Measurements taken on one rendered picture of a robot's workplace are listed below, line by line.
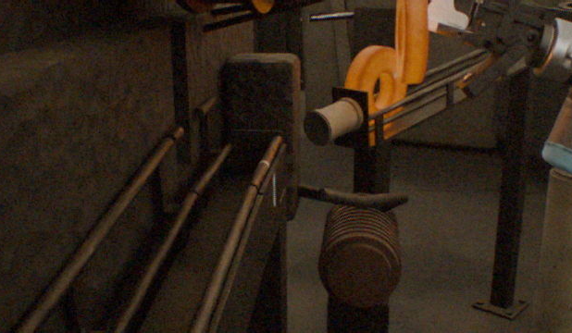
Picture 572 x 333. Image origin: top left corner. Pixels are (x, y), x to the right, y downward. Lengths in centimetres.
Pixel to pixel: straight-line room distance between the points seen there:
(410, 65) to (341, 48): 246
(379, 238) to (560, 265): 55
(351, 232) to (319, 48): 252
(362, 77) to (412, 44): 20
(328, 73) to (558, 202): 223
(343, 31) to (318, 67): 23
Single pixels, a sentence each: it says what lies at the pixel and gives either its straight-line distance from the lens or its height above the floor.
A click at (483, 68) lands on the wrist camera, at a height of 77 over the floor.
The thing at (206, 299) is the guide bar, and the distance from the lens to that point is 52.
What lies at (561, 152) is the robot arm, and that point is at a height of 65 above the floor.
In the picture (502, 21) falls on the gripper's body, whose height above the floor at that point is 85.
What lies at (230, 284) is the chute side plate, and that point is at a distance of 56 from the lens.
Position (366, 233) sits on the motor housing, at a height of 53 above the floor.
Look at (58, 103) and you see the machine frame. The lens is 48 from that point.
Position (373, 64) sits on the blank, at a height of 76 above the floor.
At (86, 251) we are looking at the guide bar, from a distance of 51.
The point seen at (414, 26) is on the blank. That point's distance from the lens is 100.
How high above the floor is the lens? 94
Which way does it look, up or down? 17 degrees down
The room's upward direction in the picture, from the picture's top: straight up
